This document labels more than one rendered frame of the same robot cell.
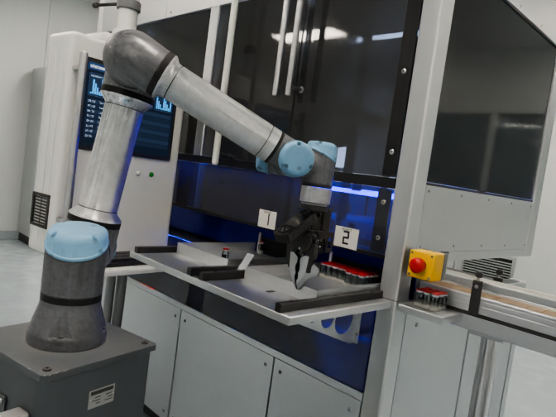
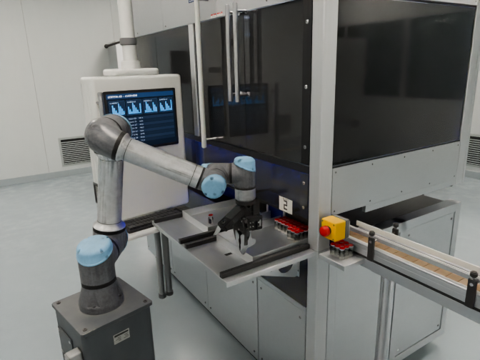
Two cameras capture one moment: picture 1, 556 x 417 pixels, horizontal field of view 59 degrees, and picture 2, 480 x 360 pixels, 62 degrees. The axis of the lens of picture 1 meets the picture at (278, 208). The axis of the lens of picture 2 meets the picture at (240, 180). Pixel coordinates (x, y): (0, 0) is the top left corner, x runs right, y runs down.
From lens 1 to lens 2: 56 cm
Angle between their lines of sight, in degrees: 17
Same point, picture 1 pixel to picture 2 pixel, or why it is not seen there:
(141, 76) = (106, 153)
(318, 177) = (241, 183)
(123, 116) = (109, 166)
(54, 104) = not seen: hidden behind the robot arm
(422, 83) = (317, 97)
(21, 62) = (98, 39)
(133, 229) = (161, 194)
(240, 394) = (242, 298)
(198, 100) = (143, 161)
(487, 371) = (386, 296)
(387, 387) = (320, 306)
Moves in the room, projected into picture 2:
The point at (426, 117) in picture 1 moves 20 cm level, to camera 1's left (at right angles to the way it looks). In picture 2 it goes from (323, 123) to (266, 123)
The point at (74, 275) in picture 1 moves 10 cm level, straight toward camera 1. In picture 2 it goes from (93, 273) to (88, 289)
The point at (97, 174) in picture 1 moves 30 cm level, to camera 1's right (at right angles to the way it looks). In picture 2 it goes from (102, 203) to (182, 207)
